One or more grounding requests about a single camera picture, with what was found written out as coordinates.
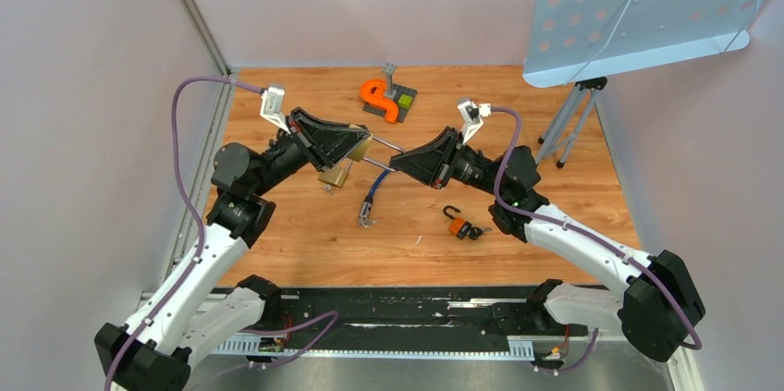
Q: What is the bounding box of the blue cable lock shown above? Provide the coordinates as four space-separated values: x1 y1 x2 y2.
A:
358 170 391 228

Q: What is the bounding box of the large brass padlock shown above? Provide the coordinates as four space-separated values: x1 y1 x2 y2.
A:
346 135 405 172

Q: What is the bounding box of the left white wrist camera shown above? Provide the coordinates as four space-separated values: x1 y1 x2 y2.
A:
260 84 289 133

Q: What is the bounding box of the orange small padlock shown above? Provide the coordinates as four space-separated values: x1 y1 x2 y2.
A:
442 205 473 239

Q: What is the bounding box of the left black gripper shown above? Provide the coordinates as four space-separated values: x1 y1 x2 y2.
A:
251 106 370 197

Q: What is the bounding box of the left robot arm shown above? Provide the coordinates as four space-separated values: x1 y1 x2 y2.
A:
94 107 373 390

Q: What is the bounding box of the small brass padlock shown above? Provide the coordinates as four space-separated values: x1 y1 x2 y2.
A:
318 160 353 193

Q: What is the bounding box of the black key bunch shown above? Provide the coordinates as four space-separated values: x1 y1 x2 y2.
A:
467 226 492 240

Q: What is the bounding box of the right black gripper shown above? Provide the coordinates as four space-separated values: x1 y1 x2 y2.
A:
388 128 506 200

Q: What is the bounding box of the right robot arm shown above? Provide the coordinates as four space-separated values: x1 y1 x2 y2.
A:
389 128 705 362

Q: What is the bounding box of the perforated metal music stand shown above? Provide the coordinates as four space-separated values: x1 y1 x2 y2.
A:
522 0 765 159

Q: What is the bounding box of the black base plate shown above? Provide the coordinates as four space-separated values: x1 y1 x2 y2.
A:
250 286 591 353

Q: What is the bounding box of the orange S-shaped toy base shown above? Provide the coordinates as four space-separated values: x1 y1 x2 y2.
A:
359 63 418 124

